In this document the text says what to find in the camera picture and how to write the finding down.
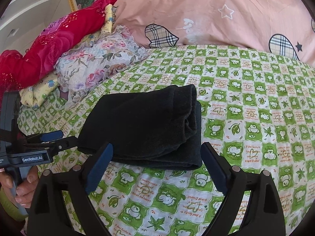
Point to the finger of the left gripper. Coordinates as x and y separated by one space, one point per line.
39 138
62 144

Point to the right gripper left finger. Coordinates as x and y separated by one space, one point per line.
48 214

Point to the black pants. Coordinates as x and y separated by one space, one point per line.
158 129

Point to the left hand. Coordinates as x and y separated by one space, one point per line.
25 191

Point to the yellow patterned cloth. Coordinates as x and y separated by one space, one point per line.
35 96

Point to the floral ruffled pillow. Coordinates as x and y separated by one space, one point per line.
108 56

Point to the red sequined blanket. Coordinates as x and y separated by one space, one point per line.
20 71

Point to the pink heart-print quilt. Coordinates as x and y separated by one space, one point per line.
283 27

